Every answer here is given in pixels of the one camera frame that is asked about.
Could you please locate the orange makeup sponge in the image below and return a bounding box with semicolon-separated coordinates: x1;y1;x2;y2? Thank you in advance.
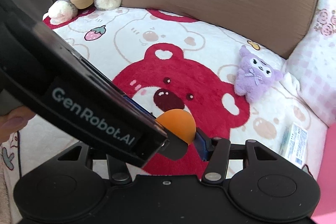
155;109;197;145

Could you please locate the person left hand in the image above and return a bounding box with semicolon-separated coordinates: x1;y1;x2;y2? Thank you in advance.
0;106;35;143

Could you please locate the white toothpaste box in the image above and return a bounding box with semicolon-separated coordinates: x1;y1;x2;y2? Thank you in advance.
280;123;307;169

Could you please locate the purple plush toy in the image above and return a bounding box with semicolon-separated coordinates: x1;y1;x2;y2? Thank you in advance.
234;46;284;103

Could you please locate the pink cardboard box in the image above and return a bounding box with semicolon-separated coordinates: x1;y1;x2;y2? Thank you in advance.
313;123;336;224

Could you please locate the pink checkered pillow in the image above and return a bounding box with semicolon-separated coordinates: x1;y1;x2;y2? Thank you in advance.
286;0;335;126

